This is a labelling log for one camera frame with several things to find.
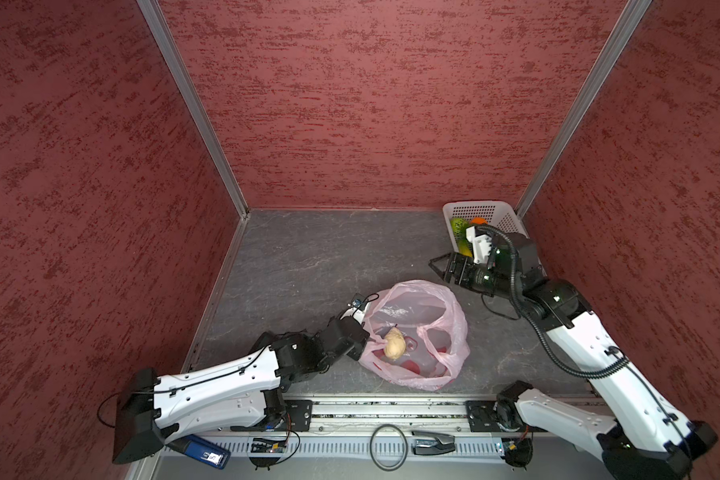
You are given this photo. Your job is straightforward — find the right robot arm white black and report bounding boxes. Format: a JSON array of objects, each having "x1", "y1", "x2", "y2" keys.
[{"x1": 429, "y1": 225, "x2": 718, "y2": 479}]

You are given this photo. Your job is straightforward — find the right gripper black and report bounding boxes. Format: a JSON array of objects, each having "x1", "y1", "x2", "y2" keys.
[{"x1": 427, "y1": 252, "x2": 519, "y2": 300}]

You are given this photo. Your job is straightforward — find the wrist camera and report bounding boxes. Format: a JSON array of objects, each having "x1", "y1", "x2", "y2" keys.
[
  {"x1": 465, "y1": 224, "x2": 495, "y2": 266},
  {"x1": 340, "y1": 293, "x2": 378, "y2": 325}
]

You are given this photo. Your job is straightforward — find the black ring cable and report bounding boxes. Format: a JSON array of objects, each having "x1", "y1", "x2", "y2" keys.
[{"x1": 369, "y1": 423, "x2": 409, "y2": 472}]

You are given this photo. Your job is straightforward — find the small green fruit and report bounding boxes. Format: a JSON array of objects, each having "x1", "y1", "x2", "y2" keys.
[{"x1": 450, "y1": 217, "x2": 470, "y2": 241}]

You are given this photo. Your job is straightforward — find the white plastic basket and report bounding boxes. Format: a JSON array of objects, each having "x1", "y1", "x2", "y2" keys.
[{"x1": 442, "y1": 200, "x2": 529, "y2": 252}]

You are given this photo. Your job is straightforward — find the blue black device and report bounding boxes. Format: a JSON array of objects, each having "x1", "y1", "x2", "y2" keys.
[{"x1": 167, "y1": 435, "x2": 231, "y2": 470}]

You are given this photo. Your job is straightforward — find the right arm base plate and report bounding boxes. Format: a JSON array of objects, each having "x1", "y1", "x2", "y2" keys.
[{"x1": 465, "y1": 399, "x2": 543, "y2": 434}]

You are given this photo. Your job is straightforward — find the left aluminium corner post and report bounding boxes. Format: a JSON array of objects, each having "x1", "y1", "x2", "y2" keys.
[{"x1": 137, "y1": 0, "x2": 250, "y2": 221}]

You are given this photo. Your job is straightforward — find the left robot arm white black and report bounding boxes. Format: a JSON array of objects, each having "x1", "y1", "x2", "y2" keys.
[{"x1": 112, "y1": 308, "x2": 369, "y2": 465}]

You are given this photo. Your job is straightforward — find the pink plastic bag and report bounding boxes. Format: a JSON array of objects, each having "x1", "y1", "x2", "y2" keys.
[{"x1": 359, "y1": 280, "x2": 470, "y2": 392}]

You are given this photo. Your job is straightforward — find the aluminium corner post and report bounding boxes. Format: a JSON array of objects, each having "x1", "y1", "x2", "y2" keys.
[
  {"x1": 137, "y1": 0, "x2": 250, "y2": 221},
  {"x1": 515, "y1": 0, "x2": 652, "y2": 219}
]

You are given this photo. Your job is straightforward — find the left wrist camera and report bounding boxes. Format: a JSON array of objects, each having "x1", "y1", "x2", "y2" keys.
[{"x1": 340, "y1": 293, "x2": 378, "y2": 325}]

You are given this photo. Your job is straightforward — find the left circuit board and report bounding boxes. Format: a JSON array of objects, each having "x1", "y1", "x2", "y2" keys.
[{"x1": 250, "y1": 437, "x2": 289, "y2": 455}]

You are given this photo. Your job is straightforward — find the right circuit board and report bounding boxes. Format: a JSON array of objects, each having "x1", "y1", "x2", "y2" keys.
[{"x1": 502, "y1": 438, "x2": 534, "y2": 469}]

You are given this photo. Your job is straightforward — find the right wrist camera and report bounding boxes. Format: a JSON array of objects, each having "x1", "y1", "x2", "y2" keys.
[{"x1": 465, "y1": 224, "x2": 495, "y2": 266}]

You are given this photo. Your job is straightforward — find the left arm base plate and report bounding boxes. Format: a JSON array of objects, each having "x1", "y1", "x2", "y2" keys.
[{"x1": 229, "y1": 400, "x2": 313, "y2": 433}]

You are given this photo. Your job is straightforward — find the right aluminium corner post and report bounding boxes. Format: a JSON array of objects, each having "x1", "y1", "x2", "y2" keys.
[{"x1": 515, "y1": 0, "x2": 652, "y2": 219}]

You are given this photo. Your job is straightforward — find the black grey stapler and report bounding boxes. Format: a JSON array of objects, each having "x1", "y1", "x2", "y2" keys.
[{"x1": 411, "y1": 430, "x2": 456, "y2": 456}]

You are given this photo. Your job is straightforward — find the aluminium front rail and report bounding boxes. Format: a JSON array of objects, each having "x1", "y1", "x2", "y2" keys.
[{"x1": 128, "y1": 392, "x2": 611, "y2": 479}]

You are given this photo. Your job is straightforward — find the circuit board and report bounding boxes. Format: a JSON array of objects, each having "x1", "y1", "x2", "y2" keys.
[
  {"x1": 250, "y1": 437, "x2": 289, "y2": 455},
  {"x1": 502, "y1": 438, "x2": 534, "y2": 469}
]

